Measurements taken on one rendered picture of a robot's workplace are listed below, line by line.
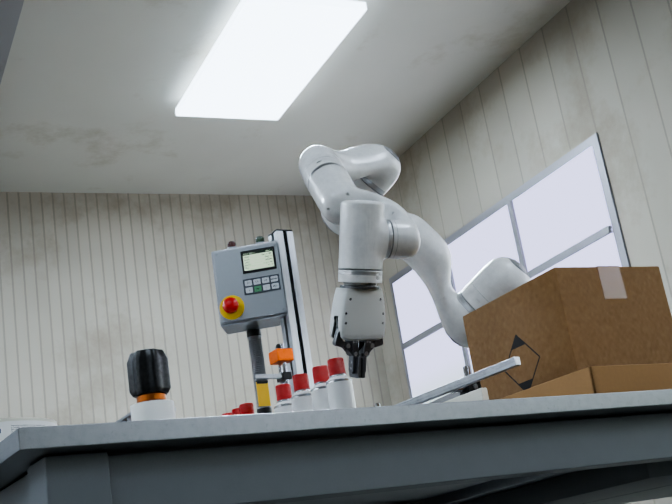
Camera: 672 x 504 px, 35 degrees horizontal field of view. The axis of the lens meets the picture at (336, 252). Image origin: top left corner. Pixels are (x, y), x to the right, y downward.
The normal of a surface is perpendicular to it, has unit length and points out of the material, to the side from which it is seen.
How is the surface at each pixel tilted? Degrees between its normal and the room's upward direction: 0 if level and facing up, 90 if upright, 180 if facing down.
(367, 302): 111
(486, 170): 90
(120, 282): 90
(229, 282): 90
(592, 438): 90
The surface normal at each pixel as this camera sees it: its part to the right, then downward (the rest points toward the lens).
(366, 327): 0.52, 0.12
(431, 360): -0.90, 0.01
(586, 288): 0.43, -0.33
